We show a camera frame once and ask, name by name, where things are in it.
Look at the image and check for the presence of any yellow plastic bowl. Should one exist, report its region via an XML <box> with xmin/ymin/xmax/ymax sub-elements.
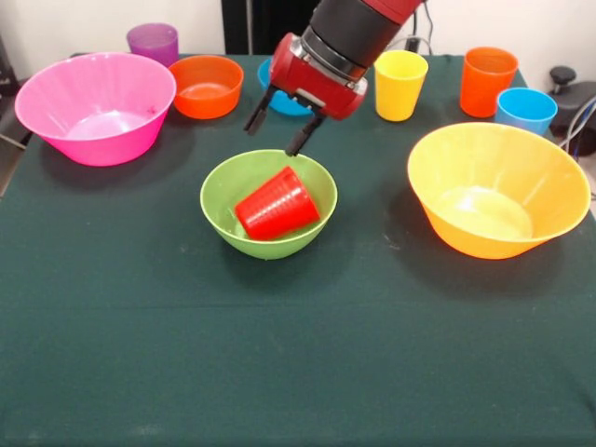
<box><xmin>406</xmin><ymin>121</ymin><xmax>591</xmax><ymax>260</ymax></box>

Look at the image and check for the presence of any red plastic cup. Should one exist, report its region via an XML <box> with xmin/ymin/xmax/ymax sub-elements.
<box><xmin>234</xmin><ymin>166</ymin><xmax>321</xmax><ymax>242</ymax></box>

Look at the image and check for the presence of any dark green tablecloth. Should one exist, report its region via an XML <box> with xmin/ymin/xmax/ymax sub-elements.
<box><xmin>0</xmin><ymin>52</ymin><xmax>596</xmax><ymax>447</ymax></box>

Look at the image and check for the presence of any pink plastic bowl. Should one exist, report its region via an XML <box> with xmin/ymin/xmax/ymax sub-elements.
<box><xmin>14</xmin><ymin>51</ymin><xmax>178</xmax><ymax>168</ymax></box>

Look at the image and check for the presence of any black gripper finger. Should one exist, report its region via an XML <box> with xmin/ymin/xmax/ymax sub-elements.
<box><xmin>244</xmin><ymin>86</ymin><xmax>277</xmax><ymax>137</ymax></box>
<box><xmin>284</xmin><ymin>114</ymin><xmax>325</xmax><ymax>157</ymax></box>

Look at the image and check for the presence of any purple plastic cup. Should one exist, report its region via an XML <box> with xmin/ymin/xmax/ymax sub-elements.
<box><xmin>126</xmin><ymin>22</ymin><xmax>180</xmax><ymax>69</ymax></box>

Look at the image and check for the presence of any blue plastic cup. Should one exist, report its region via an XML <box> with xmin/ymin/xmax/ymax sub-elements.
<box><xmin>494</xmin><ymin>87</ymin><xmax>559</xmax><ymax>137</ymax></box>

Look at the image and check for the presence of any green plastic bowl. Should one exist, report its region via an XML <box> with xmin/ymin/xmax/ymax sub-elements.
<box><xmin>199</xmin><ymin>149</ymin><xmax>339</xmax><ymax>261</ymax></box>

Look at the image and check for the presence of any black wall cable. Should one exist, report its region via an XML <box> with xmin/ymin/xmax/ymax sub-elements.
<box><xmin>390</xmin><ymin>0</ymin><xmax>435</xmax><ymax>55</ymax></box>

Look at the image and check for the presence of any yellow plastic cup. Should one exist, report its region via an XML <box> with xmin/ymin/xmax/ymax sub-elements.
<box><xmin>373</xmin><ymin>49</ymin><xmax>429</xmax><ymax>123</ymax></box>

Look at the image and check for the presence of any blue plastic bowl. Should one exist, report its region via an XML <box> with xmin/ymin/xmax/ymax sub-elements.
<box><xmin>257</xmin><ymin>58</ymin><xmax>314</xmax><ymax>116</ymax></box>

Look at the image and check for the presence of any grey cable bundle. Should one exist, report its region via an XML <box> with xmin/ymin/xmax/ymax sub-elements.
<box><xmin>561</xmin><ymin>97</ymin><xmax>596</xmax><ymax>162</ymax></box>

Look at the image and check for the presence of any orange plastic cup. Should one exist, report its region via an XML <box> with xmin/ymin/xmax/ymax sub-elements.
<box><xmin>459</xmin><ymin>46</ymin><xmax>520</xmax><ymax>118</ymax></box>

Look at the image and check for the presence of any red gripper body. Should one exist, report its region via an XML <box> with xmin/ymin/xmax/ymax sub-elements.
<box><xmin>268</xmin><ymin>32</ymin><xmax>369</xmax><ymax>122</ymax></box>

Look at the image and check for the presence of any orange plastic bowl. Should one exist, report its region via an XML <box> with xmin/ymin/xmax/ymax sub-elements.
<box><xmin>168</xmin><ymin>54</ymin><xmax>245</xmax><ymax>120</ymax></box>

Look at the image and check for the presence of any black clamp stand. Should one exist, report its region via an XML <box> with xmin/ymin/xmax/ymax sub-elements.
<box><xmin>548</xmin><ymin>65</ymin><xmax>596</xmax><ymax>141</ymax></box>

